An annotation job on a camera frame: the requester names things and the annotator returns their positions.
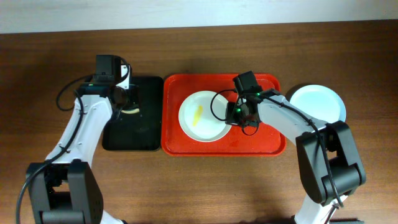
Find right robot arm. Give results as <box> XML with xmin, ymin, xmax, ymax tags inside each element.
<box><xmin>226</xmin><ymin>87</ymin><xmax>366</xmax><ymax>223</ymax></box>

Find black plastic tray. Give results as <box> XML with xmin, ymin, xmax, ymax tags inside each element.
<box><xmin>102</xmin><ymin>77</ymin><xmax>164</xmax><ymax>151</ymax></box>

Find light blue plate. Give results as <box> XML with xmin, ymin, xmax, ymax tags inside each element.
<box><xmin>289</xmin><ymin>85</ymin><xmax>346</xmax><ymax>123</ymax></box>

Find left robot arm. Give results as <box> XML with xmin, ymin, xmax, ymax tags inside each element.
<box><xmin>15</xmin><ymin>62</ymin><xmax>137</xmax><ymax>223</ymax></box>

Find red plastic tray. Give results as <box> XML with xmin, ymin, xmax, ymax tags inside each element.
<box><xmin>161</xmin><ymin>73</ymin><xmax>287</xmax><ymax>157</ymax></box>

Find green and yellow sponge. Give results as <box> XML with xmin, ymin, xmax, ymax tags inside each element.
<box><xmin>121</xmin><ymin>106</ymin><xmax>140</xmax><ymax>114</ymax></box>

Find white plate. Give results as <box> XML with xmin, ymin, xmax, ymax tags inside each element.
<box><xmin>178</xmin><ymin>91</ymin><xmax>232</xmax><ymax>142</ymax></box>

